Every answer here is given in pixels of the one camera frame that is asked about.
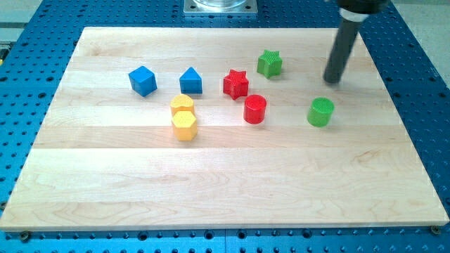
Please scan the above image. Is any blue perforated table plate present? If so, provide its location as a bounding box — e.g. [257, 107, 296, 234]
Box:
[1, 0, 449, 252]

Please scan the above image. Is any wooden board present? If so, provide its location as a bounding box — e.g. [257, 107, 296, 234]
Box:
[1, 27, 449, 232]

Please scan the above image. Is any green cylinder block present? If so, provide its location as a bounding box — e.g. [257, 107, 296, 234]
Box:
[307, 97, 335, 127]

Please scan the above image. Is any blue cube block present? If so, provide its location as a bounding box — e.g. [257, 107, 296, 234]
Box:
[129, 66, 158, 97]

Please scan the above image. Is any red star block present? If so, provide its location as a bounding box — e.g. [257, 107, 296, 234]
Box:
[223, 69, 249, 100]

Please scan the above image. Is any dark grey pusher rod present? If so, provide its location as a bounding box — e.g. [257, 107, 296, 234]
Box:
[323, 18, 361, 84]

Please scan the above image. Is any blue triangle block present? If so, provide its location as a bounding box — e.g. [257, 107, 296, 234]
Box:
[179, 67, 203, 94]

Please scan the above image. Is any green star block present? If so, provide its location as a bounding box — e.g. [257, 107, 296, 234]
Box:
[257, 49, 283, 79]

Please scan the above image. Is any yellow heart block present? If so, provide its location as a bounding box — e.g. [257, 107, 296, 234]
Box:
[169, 94, 195, 116]

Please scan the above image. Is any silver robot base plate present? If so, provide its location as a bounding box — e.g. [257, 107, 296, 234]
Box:
[183, 0, 258, 15]

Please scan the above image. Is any yellow hexagon block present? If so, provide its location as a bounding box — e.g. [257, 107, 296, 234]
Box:
[172, 111, 198, 141]

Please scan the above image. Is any red cylinder block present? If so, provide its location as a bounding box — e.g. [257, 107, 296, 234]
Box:
[243, 94, 267, 124]

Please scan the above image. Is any black tool mount with collar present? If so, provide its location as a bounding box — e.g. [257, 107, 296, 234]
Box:
[336, 0, 389, 22]

